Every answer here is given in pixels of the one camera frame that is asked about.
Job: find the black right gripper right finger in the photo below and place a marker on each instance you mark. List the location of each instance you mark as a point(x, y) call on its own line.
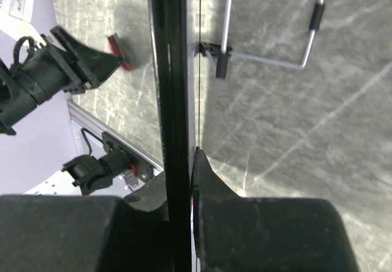
point(233, 233)

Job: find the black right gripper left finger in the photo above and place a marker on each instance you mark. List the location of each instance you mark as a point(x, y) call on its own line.
point(87, 233)

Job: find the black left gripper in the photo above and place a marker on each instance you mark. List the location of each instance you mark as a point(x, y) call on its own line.
point(43, 72)

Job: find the red bone-shaped eraser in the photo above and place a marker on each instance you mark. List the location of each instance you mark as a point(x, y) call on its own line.
point(133, 56)

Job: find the white whiteboard black frame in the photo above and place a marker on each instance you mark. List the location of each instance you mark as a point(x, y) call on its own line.
point(174, 41)

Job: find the aluminium front rail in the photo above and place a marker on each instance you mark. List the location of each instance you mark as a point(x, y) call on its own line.
point(94, 137)

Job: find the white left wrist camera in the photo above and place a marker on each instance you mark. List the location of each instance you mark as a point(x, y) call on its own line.
point(19, 9)

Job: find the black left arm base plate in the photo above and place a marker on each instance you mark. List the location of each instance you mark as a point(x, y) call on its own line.
point(120, 156)

